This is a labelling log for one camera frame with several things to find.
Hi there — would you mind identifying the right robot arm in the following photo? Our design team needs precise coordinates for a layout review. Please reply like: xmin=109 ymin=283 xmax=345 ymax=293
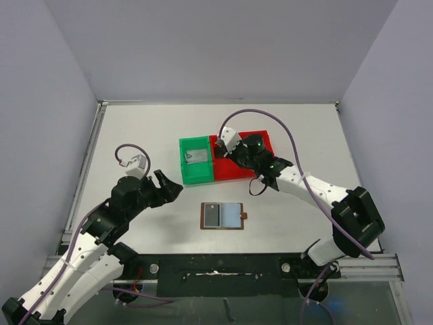
xmin=217 ymin=127 xmax=385 ymax=266

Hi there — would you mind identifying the red bin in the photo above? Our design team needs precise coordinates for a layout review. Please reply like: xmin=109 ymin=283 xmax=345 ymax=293
xmin=209 ymin=135 xmax=254 ymax=181
xmin=240 ymin=130 xmax=273 ymax=156

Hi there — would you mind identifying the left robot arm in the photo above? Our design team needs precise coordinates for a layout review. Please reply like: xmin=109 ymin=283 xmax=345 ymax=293
xmin=1 ymin=170 xmax=183 ymax=324

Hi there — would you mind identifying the silver card in bin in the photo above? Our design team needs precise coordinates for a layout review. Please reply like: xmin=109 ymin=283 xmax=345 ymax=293
xmin=185 ymin=148 xmax=208 ymax=165

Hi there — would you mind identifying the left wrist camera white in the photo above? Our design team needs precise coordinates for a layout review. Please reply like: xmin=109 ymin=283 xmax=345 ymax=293
xmin=119 ymin=154 xmax=147 ymax=179

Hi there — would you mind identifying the red middle bin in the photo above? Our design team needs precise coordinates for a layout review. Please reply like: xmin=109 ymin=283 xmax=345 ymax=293
xmin=209 ymin=135 xmax=254 ymax=181

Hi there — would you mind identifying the green plastic bin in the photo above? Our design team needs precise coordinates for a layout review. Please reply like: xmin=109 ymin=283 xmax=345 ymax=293
xmin=179 ymin=136 xmax=214 ymax=185

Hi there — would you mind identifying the red right bin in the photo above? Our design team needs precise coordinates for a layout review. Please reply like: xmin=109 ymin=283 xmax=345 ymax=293
xmin=240 ymin=130 xmax=273 ymax=156

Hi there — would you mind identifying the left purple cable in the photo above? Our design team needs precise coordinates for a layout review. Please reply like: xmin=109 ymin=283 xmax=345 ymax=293
xmin=18 ymin=144 xmax=175 ymax=325

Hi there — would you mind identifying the brown leather card holder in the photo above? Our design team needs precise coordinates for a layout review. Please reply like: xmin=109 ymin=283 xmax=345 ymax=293
xmin=200 ymin=202 xmax=248 ymax=230

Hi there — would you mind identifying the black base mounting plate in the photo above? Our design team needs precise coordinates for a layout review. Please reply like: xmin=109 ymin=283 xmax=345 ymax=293
xmin=117 ymin=253 xmax=341 ymax=300

